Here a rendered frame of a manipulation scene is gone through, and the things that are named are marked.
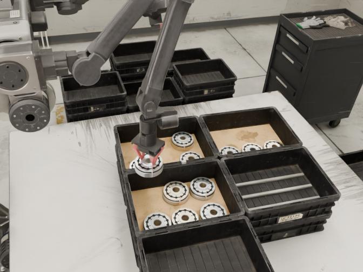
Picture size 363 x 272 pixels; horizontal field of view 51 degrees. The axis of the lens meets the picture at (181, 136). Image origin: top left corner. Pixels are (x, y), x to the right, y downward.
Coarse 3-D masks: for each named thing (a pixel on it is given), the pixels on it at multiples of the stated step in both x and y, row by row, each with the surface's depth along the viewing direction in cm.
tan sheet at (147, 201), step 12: (132, 192) 155; (144, 192) 156; (156, 192) 156; (216, 192) 158; (144, 204) 151; (156, 204) 152; (168, 204) 152; (192, 204) 153; (204, 204) 153; (144, 216) 147; (168, 216) 147
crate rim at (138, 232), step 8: (208, 160) 158; (216, 160) 158; (168, 168) 153; (224, 176) 151; (128, 184) 145; (128, 192) 142; (232, 192) 145; (128, 200) 141; (240, 208) 139; (136, 216) 134; (224, 216) 137; (232, 216) 136; (136, 224) 132; (176, 224) 133; (184, 224) 133; (192, 224) 133; (136, 232) 129; (144, 232) 129; (152, 232) 130
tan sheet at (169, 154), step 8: (120, 144) 177; (128, 144) 178; (168, 144) 179; (128, 152) 173; (168, 152) 175; (176, 152) 175; (184, 152) 175; (200, 152) 176; (128, 160) 169; (168, 160) 171; (176, 160) 171; (128, 168) 166
